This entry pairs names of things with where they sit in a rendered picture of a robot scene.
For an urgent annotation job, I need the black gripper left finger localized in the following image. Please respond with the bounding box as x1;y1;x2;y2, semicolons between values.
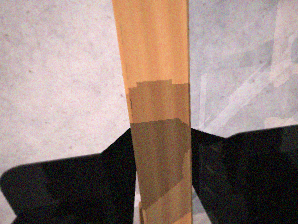
0;128;136;224

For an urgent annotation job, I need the light wooden plank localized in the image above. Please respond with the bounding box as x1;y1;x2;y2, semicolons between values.
112;0;193;224

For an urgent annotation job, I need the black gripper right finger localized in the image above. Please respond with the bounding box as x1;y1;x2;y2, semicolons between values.
191;124;298;224

